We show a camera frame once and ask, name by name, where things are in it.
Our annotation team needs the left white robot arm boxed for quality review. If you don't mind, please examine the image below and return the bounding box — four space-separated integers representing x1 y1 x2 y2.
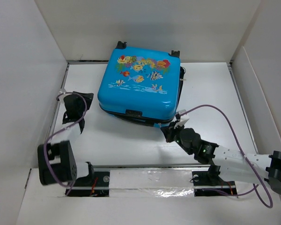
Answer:
37 91 95 186

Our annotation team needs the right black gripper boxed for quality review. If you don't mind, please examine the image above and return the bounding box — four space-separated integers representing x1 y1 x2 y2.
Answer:
160 120 193 156

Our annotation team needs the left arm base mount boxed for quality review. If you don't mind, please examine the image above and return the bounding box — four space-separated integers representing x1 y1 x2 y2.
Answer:
65 171 110 197

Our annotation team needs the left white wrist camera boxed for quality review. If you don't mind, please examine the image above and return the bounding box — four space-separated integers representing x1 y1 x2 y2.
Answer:
56 90 67 102

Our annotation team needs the blue kids suitcase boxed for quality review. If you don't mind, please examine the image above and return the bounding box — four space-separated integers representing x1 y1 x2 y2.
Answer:
97 41 185 127

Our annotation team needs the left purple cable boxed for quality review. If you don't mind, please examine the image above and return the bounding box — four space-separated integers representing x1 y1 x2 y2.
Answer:
43 92 88 195

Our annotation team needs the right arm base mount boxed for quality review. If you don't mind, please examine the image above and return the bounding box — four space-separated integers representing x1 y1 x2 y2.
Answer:
190 171 237 197

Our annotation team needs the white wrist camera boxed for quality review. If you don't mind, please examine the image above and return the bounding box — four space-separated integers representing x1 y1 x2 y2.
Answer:
56 90 67 102
174 110 189 129

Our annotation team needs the purple cable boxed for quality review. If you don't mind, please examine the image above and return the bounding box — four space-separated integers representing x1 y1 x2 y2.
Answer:
180 104 273 209
43 92 88 195

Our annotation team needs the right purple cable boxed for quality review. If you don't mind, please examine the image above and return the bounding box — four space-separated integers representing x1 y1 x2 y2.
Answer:
180 104 273 209

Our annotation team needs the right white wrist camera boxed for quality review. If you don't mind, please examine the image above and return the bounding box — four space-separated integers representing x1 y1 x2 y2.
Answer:
174 110 189 129

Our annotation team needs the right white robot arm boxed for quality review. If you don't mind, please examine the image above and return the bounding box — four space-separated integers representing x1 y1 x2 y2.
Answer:
161 127 281 195

